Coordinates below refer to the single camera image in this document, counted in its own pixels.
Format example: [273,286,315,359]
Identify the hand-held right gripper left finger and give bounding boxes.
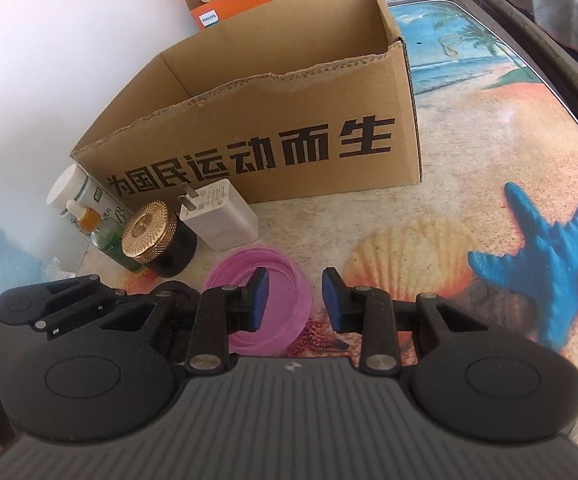
[99,266,270,375]

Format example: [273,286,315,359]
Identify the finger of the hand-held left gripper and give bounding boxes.
[34,274,122,335]

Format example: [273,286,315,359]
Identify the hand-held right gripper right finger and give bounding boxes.
[321,267,474,376]

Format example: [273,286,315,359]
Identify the amber dropper bottle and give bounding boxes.
[66,199,145,275]

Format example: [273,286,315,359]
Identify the white charger plug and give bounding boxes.
[175,177,260,253]

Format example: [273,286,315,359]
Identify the brown cardboard box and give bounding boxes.
[69,0,422,206]

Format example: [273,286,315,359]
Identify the pink plastic bowl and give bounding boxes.
[204,245,313,354]

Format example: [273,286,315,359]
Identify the black jar with gold lid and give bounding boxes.
[120,200,199,279]

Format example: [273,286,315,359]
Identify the white green cream tube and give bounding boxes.
[46,164,131,233]

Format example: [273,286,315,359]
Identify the rubber band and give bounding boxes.
[438,35,464,59]

